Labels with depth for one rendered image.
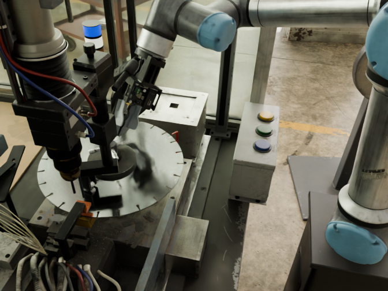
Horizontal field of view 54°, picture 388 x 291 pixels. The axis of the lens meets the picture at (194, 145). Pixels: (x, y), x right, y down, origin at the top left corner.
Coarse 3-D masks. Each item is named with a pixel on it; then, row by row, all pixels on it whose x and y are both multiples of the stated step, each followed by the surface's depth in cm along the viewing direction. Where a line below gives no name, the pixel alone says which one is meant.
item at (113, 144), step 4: (124, 140) 86; (128, 140) 86; (112, 144) 84; (116, 144) 85; (120, 144) 85; (124, 144) 86; (96, 148) 84; (112, 148) 84; (116, 148) 85; (92, 152) 83; (112, 152) 83; (116, 152) 85; (116, 156) 82
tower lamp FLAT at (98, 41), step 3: (84, 36) 98; (99, 36) 98; (87, 39) 98; (90, 39) 98; (93, 39) 98; (96, 39) 98; (99, 39) 99; (93, 42) 98; (96, 42) 98; (99, 42) 99; (102, 42) 100; (96, 45) 99; (99, 45) 99; (102, 45) 100; (96, 48) 99
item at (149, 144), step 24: (96, 144) 92; (144, 144) 93; (168, 144) 93; (48, 168) 86; (144, 168) 86; (168, 168) 87; (48, 192) 80; (72, 192) 80; (96, 192) 80; (120, 192) 80; (144, 192) 81; (168, 192) 81; (96, 216) 76; (120, 216) 76
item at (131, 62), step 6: (132, 60) 69; (126, 66) 68; (132, 66) 68; (138, 66) 69; (126, 72) 67; (132, 72) 68; (120, 78) 66; (126, 78) 67; (114, 84) 65; (120, 84) 66; (114, 90) 65
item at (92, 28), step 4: (88, 20) 98; (92, 20) 98; (96, 20) 98; (84, 24) 96; (88, 24) 96; (92, 24) 96; (96, 24) 96; (84, 28) 96; (88, 28) 96; (92, 28) 96; (96, 28) 96; (100, 28) 98; (84, 32) 97; (88, 32) 96; (92, 32) 96; (96, 32) 97; (100, 32) 98; (88, 36) 97; (92, 36) 97; (96, 36) 97
